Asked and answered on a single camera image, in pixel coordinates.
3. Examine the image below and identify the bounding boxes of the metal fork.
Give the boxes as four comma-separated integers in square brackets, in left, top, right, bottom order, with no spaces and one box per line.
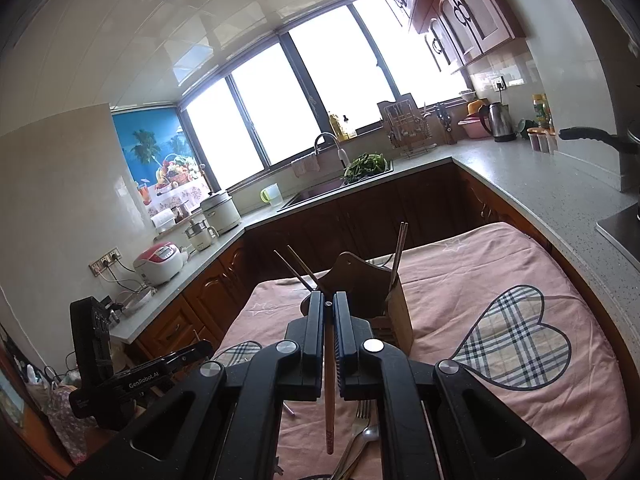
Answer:
[330,399,372,480]

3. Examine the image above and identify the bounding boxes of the range hood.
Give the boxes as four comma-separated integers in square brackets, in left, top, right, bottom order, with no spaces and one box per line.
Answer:
[542,0,640,126]

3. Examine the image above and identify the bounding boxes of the white and pink rice cooker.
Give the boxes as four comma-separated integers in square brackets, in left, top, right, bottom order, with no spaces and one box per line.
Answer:
[132,241,190,289]

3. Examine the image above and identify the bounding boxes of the wooden wall cabinets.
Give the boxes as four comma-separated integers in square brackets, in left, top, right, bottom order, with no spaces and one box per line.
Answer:
[359,0,526,74]

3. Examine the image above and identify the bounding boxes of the grey speckled countertop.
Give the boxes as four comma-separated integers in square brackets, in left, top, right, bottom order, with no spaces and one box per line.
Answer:
[107,137,640,347]

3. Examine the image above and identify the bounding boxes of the black wok with handle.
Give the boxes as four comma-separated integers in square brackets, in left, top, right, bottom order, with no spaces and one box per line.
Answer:
[558,127,640,157]

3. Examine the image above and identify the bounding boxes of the paper towel roll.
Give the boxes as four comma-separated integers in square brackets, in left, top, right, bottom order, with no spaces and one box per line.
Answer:
[152,208,177,234]

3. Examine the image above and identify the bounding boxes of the small white electric pot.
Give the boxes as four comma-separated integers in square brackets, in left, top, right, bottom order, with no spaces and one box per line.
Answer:
[183,217,220,252]

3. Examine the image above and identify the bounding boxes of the wide wall socket strip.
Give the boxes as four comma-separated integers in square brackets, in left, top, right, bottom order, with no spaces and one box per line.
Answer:
[88,246,124,276]

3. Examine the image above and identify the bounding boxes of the row of spice jars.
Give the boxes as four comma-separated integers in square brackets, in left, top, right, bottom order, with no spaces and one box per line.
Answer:
[527,127,559,155]

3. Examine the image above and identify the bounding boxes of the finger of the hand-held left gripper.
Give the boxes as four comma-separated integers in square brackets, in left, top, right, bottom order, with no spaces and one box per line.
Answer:
[146,339,214,376]

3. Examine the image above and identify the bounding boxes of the tropical fruit wall poster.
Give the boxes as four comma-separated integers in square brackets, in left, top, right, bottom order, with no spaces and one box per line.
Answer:
[110,104,211,221]

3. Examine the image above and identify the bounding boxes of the silver metal chopstick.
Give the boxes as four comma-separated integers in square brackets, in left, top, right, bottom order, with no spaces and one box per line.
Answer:
[396,221,410,281]
[391,223,404,281]

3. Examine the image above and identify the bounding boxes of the hanging dish cloth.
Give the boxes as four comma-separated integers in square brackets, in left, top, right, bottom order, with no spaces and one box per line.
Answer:
[291,152,321,177]

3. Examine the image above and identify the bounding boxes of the pink floral cloth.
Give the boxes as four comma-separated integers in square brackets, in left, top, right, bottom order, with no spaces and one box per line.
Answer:
[47,384,102,467]

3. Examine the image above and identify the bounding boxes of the large white rice cooker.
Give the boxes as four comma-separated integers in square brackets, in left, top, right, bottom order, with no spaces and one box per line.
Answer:
[199,189,242,235]

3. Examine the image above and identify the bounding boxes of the kitchen window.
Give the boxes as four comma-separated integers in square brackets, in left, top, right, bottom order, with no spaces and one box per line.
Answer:
[179,0,469,192]

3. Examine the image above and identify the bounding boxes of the knife block with knives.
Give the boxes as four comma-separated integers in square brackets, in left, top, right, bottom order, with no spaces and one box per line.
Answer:
[434,102,459,145]

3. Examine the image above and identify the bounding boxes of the pink printed bedsheet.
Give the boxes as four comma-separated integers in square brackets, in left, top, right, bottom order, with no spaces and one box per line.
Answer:
[212,222,634,480]

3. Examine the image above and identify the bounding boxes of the pink plastic basin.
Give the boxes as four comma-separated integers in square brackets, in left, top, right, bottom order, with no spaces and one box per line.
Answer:
[458,117,494,140]

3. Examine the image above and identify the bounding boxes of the metal kitchen faucet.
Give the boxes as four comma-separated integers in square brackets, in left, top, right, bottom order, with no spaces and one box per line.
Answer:
[313,132,351,171]

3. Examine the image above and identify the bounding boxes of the metal dish rack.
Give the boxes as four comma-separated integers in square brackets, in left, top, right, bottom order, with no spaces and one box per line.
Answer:
[376,93,437,159]

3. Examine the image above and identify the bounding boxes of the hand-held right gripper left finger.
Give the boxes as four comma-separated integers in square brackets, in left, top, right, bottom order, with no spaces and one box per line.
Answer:
[70,290,326,480]

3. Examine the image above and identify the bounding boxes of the gas stove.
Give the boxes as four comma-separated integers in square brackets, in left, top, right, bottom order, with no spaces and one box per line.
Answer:
[594,207,640,252]

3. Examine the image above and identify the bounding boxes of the wooden utensil holder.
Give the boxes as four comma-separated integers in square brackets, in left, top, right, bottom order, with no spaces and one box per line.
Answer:
[300,251,414,357]

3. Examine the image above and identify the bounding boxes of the kitchen sink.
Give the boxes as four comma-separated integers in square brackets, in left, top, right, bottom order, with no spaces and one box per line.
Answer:
[277,160,396,211]

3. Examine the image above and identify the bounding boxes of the wooden base cabinets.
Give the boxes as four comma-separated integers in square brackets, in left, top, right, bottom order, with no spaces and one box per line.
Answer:
[122,162,554,361]

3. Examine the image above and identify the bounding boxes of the bowl of green vegetables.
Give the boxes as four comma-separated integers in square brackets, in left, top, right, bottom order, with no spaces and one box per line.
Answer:
[342,152,389,184]

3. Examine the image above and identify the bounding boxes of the white power cable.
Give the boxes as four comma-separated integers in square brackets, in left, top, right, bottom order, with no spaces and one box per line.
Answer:
[102,259,147,302]

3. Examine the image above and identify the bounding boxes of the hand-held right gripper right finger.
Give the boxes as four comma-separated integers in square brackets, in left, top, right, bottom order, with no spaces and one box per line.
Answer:
[333,290,586,480]

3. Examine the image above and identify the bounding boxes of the metal spoon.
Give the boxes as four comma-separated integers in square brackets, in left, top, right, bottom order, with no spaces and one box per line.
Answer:
[350,425,382,477]

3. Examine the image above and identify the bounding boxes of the stainless steel electric kettle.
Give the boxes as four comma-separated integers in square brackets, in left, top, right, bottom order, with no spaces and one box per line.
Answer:
[478,101,517,143]

